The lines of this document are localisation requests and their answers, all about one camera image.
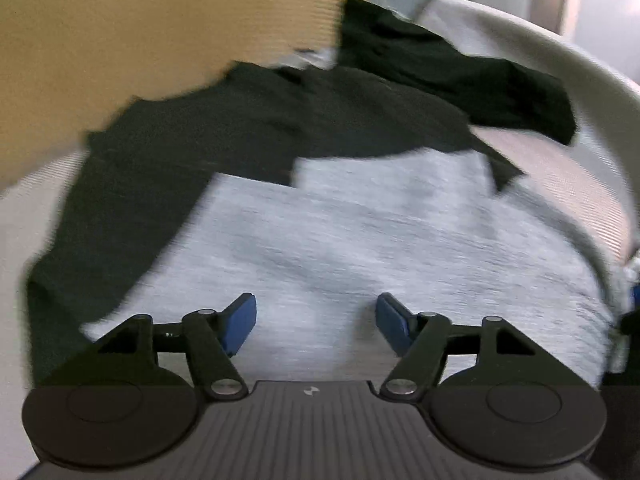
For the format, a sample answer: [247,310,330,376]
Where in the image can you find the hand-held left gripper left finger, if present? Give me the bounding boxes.
[75,292,257,402]

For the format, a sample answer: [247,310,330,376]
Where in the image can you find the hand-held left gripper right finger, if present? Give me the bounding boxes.
[377,292,556,402]

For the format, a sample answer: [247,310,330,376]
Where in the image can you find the black and grey knit sweater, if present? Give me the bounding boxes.
[25,62,616,396]

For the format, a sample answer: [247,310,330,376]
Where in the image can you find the black pants with reflective stripes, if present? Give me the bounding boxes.
[337,0,578,146]

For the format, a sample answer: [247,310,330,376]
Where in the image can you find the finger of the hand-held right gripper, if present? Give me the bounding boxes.
[620,284,640,337]

